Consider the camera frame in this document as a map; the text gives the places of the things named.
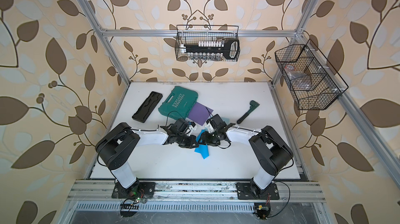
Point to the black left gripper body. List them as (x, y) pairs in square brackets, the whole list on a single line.
[(184, 140)]

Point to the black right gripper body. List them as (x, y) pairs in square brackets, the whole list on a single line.
[(212, 139)]

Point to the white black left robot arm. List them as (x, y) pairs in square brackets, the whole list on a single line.
[(116, 147)]

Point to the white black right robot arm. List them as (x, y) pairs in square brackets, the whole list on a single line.
[(271, 151)]

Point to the light blue square paper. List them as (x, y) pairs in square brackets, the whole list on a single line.
[(226, 120)]

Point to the purple square paper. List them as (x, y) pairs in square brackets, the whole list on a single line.
[(199, 113)]

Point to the green plastic tool case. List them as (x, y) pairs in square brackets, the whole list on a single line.
[(179, 103)]

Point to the black foam tool tray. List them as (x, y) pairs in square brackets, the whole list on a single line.
[(147, 107)]

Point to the small circuit board right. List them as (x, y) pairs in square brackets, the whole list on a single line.
[(262, 210)]

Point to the small circuit board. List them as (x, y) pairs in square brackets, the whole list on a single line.
[(262, 210), (129, 207)]

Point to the black socket set holder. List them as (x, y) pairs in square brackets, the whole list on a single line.
[(227, 48)]

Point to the small circuit board left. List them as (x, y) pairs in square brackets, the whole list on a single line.
[(129, 207)]

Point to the plastic bag in basket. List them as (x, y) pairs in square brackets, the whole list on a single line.
[(300, 81)]

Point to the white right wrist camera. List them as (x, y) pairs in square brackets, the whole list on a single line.
[(211, 125)]

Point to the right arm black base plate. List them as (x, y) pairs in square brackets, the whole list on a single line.
[(250, 191)]

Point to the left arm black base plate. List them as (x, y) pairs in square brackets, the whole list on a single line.
[(137, 190)]

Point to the black wire basket rear wall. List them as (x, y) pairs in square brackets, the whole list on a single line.
[(193, 33)]

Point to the black wire basket wall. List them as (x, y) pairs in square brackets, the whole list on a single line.
[(193, 33), (311, 77)]

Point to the black wire basket right wall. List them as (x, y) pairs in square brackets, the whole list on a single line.
[(311, 77)]

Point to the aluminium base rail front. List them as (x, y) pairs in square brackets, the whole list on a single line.
[(198, 191)]

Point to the aluminium frame post left rear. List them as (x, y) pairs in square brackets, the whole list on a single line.
[(98, 30)]

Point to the aluminium frame post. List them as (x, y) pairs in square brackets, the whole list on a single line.
[(297, 36), (98, 30)]

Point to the aluminium frame right side rail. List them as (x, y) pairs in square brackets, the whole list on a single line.
[(374, 139)]

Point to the aluminium frame post right rear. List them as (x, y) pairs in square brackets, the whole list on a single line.
[(297, 36)]

